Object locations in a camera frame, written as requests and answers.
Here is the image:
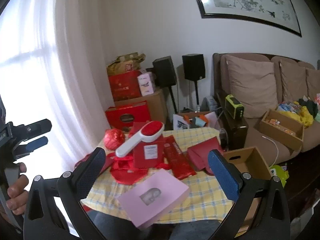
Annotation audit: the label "open box with papers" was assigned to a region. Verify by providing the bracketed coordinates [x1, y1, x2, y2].
[173, 111, 218, 130]

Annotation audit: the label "green black radio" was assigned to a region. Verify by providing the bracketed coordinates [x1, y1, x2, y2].
[224, 94, 244, 120]

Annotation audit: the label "red raffia ball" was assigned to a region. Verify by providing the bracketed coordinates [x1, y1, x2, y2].
[104, 129, 125, 150]

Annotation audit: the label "large brown carton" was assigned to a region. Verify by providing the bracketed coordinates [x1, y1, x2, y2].
[114, 89, 168, 125]

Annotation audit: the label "gold gift bag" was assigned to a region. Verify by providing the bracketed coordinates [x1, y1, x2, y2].
[107, 52, 146, 77]

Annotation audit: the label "person's left hand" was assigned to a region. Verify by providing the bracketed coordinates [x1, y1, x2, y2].
[6, 162, 29, 216]

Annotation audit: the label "small pink white box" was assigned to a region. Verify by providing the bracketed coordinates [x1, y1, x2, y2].
[137, 72, 155, 96]

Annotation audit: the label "wide red gift box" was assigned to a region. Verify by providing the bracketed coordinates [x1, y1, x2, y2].
[105, 101, 152, 133]

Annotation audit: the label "white curtain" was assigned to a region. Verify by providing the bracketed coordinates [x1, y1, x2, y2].
[0, 0, 100, 205]

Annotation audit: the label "dark green cloth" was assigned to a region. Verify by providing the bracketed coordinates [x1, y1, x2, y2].
[299, 97, 318, 119]

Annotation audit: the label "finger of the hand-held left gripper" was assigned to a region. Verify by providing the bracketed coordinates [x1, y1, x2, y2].
[12, 136, 49, 162]
[7, 119, 52, 145]

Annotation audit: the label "white cable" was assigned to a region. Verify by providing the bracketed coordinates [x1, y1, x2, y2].
[261, 135, 279, 165]

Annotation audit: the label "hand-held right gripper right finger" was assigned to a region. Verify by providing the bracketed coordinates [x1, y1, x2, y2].
[208, 149, 290, 240]

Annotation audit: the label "long red packet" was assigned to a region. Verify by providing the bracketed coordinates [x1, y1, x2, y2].
[164, 135, 197, 180]

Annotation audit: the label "beige sofa cushion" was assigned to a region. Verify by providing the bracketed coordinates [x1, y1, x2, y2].
[226, 55, 278, 119]
[306, 67, 320, 100]
[279, 60, 309, 103]

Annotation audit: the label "green toy case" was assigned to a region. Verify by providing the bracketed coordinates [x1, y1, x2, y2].
[269, 164, 290, 188]

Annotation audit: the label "deep cardboard box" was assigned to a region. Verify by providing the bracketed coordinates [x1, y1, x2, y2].
[222, 147, 273, 233]

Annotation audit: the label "orange tool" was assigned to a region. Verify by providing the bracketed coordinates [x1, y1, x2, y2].
[184, 115, 208, 123]

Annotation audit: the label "pile of snack packets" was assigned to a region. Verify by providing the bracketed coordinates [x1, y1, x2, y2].
[276, 101, 300, 113]

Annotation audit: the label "black speaker on stand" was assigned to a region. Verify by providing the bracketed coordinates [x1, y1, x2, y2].
[182, 54, 206, 110]
[152, 56, 178, 114]

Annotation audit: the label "brown sofa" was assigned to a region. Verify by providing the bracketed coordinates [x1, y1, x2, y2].
[212, 52, 320, 160]

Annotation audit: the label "person's grey pants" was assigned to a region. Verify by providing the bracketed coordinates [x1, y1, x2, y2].
[85, 210, 225, 240]

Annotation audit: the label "yellow checked tablecloth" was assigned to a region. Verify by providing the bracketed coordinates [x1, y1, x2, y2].
[82, 127, 234, 224]

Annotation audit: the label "teal cylinder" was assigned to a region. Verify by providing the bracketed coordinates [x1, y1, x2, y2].
[194, 116, 208, 128]

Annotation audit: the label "red box with ribbon handle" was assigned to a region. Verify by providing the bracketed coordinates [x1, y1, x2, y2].
[134, 141, 165, 168]

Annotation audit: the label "framed painting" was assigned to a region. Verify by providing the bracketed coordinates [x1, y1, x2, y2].
[189, 0, 302, 37]

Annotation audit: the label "shallow cardboard tray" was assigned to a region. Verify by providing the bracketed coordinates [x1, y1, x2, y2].
[259, 109, 305, 152]

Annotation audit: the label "tall red printed box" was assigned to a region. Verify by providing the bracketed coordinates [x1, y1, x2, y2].
[108, 70, 142, 102]

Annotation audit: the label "plain yellow plastic bag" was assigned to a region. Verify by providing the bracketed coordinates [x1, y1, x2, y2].
[292, 101, 314, 128]

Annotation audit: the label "red handbag-shaped box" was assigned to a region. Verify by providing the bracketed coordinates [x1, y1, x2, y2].
[187, 136, 223, 177]

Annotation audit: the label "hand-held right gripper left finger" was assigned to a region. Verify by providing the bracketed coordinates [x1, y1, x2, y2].
[24, 147, 107, 240]

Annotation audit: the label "white grey carton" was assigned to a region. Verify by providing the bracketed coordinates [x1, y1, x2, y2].
[204, 97, 218, 112]

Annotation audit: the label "white red lint brush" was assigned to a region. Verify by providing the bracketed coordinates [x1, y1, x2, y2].
[115, 121, 164, 158]

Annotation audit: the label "red fabric tote bag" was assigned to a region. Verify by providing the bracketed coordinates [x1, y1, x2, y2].
[110, 154, 157, 186]

